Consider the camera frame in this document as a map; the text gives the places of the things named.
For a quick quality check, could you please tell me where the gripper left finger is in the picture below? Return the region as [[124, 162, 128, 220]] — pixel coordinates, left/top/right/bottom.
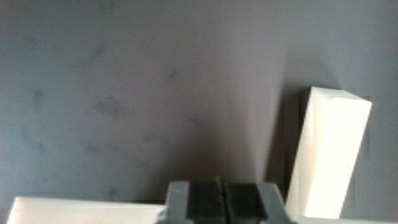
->
[[154, 180, 225, 224]]

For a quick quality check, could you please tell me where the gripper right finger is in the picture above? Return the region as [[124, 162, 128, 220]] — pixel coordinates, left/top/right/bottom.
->
[[222, 181, 295, 224]]

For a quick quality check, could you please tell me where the small white tagged block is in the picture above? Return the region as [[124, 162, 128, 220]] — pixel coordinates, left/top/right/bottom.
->
[[5, 197, 165, 224]]

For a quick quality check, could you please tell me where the white U-shaped border frame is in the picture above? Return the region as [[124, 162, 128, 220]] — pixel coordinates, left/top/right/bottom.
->
[[286, 87, 371, 219]]

